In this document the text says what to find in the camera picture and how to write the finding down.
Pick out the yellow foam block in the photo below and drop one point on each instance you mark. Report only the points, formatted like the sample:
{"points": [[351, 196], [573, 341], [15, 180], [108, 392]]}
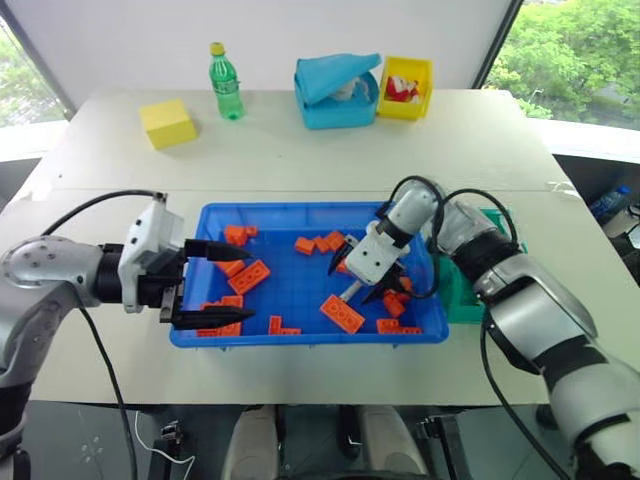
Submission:
{"points": [[167, 124]]}

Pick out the green plastic bottle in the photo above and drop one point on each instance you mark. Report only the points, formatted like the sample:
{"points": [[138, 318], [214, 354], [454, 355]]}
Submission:
{"points": [[227, 90]]}

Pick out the yellow plastic bin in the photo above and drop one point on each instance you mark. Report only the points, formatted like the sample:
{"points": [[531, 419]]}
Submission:
{"points": [[402, 110]]}

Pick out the orange L-shaped toy brick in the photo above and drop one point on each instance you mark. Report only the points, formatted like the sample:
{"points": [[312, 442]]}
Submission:
{"points": [[395, 327], [276, 325]]}

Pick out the clear water bottle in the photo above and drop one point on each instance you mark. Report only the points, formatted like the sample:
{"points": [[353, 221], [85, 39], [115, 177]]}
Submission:
{"points": [[610, 200]]}

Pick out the green plastic bin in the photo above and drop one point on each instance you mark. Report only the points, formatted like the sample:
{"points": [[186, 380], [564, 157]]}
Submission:
{"points": [[462, 300]]}

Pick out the large orange toy brick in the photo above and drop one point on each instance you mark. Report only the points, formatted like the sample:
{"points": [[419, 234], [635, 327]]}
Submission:
{"points": [[249, 277], [342, 314]]}

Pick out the blue lidded container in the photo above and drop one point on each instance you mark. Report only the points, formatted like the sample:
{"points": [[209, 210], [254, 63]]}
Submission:
{"points": [[330, 107]]}

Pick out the white cloth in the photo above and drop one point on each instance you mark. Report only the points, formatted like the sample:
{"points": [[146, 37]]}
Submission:
{"points": [[352, 90]]}

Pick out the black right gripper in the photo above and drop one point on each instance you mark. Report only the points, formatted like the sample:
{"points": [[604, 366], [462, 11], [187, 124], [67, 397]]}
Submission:
{"points": [[395, 272]]}

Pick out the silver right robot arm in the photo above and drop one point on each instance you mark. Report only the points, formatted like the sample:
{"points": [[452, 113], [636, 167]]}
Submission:
{"points": [[525, 300]]}

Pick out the small orange toy brick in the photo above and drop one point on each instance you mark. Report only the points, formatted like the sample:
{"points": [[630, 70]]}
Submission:
{"points": [[342, 268], [406, 284], [251, 230]]}

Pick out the grey rounded shape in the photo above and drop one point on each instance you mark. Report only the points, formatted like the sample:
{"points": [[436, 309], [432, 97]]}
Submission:
{"points": [[392, 445], [250, 445]]}

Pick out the blue plastic bin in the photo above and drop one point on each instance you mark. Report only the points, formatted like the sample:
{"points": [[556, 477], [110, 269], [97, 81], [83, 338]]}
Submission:
{"points": [[300, 280]]}

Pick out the red and white packets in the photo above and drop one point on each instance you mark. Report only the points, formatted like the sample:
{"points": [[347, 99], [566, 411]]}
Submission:
{"points": [[400, 90]]}

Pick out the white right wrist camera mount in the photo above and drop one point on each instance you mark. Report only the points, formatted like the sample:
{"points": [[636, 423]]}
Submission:
{"points": [[372, 257]]}

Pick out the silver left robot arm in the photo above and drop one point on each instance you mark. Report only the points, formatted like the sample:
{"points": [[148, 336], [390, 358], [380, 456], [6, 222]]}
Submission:
{"points": [[45, 265]]}

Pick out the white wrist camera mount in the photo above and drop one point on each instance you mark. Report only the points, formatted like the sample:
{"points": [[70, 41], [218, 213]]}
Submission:
{"points": [[372, 257], [145, 235]]}

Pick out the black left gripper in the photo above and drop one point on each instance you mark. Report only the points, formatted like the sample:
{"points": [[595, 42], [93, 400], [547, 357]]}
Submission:
{"points": [[152, 291]]}

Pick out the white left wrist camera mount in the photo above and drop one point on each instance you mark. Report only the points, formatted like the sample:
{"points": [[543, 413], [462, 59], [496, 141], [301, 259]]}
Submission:
{"points": [[145, 235]]}

